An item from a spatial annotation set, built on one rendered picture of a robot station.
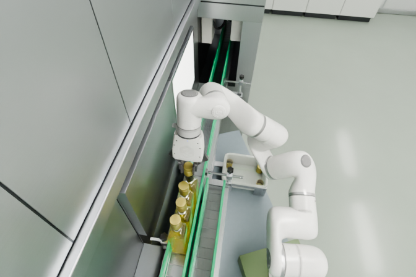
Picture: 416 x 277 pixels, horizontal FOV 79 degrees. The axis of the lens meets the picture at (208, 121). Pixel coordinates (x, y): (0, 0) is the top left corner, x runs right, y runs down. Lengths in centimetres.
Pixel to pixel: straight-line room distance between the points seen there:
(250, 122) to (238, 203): 61
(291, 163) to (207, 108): 34
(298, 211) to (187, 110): 47
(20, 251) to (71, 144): 18
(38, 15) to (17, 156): 20
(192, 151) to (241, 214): 58
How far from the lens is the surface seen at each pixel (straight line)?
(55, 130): 49
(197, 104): 70
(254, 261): 117
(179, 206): 86
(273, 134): 84
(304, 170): 89
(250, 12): 156
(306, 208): 90
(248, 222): 129
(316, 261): 89
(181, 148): 81
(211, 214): 115
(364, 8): 482
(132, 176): 75
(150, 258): 112
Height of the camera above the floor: 195
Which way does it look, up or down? 48 degrees down
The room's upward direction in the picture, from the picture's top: 1 degrees clockwise
